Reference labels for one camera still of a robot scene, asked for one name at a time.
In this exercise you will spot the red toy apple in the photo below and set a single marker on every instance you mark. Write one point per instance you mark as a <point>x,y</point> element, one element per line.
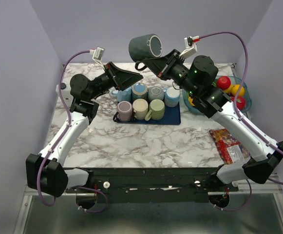
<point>223,82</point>

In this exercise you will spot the yellow toy banana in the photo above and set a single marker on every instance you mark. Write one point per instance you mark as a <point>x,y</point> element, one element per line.
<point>228,90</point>

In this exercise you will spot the light green mug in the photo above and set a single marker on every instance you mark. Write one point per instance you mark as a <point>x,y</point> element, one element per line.
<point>156,110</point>

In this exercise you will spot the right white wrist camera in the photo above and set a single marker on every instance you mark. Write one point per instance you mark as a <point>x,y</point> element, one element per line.
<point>190,47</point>

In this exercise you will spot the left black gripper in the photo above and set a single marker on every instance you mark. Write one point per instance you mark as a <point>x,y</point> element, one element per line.
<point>122,78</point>

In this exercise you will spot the blue white mug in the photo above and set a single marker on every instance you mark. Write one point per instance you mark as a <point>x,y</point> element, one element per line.
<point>172,96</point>

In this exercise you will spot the grey-blue round mug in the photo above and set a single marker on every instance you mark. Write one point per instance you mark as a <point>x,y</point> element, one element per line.
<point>155,93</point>

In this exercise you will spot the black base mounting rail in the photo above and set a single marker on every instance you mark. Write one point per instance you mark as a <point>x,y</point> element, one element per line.
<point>151,185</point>

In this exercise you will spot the teal plastic fruit basket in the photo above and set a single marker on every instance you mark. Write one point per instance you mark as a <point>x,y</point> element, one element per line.
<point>234,80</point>

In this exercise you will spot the dark grey mug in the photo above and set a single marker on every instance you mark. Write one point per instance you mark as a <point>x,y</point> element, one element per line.
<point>144,47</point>

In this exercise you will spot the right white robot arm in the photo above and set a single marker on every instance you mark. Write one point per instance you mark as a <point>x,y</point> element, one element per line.
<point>214,103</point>

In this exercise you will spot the red toy dragon fruit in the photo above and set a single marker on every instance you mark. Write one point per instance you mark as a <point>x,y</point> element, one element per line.
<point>240,102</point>

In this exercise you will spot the yellow toy pepper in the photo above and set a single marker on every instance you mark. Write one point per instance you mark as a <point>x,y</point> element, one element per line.
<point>190,100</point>

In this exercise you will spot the dark blue tray mat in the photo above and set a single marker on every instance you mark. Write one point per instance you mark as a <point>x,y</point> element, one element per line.
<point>171,116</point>

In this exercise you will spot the lilac mug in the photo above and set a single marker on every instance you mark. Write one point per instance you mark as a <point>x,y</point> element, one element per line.
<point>124,112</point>

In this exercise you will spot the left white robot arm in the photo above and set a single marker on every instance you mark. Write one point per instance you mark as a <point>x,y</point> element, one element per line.
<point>45,171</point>

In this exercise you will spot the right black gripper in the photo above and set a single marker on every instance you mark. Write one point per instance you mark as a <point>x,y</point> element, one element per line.
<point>162,66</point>

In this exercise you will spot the light blue faceted mug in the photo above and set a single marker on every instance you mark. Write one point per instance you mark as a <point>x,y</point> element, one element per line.
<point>124,95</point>

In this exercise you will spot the red snack bag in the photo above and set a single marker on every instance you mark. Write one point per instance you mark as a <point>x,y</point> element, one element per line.
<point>229,148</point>

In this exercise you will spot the cream textured mug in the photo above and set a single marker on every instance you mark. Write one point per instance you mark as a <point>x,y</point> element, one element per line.
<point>140,108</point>

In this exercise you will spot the orange toy orange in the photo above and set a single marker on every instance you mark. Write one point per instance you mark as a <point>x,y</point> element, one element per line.
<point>237,89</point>

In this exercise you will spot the white bottle black cap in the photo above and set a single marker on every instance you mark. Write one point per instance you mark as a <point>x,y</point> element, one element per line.
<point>65,91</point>

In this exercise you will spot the blue mug tan rim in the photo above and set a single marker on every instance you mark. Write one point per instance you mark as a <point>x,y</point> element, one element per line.
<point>139,91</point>

